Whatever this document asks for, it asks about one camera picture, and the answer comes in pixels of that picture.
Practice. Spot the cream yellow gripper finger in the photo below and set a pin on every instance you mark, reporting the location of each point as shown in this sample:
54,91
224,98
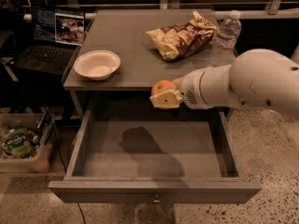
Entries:
166,99

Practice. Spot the grey open top drawer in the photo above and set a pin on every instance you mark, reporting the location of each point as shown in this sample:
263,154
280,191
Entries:
117,161

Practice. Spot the clear plastic storage bin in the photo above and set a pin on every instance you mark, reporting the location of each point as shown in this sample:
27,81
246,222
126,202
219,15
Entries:
40,161

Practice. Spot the green snack bag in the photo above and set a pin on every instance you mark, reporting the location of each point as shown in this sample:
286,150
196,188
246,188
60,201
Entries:
16,144

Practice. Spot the white paper bowl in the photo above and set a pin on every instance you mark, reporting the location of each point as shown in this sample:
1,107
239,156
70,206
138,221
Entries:
97,64

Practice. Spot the grey cabinet with counter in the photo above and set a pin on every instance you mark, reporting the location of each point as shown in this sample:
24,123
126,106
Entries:
125,95

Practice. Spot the clear plastic water bottle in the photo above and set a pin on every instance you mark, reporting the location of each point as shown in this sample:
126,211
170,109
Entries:
224,42

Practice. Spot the yellow brown chip bag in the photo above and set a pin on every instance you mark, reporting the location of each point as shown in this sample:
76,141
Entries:
181,41

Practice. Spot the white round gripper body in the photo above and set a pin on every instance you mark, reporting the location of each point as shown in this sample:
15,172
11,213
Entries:
191,89

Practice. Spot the orange fruit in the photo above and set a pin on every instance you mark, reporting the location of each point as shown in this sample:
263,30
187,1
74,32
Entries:
163,85

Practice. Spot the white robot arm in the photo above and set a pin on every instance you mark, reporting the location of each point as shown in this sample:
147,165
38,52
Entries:
256,79

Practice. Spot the black open laptop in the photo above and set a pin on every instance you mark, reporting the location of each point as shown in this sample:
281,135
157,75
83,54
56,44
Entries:
57,31

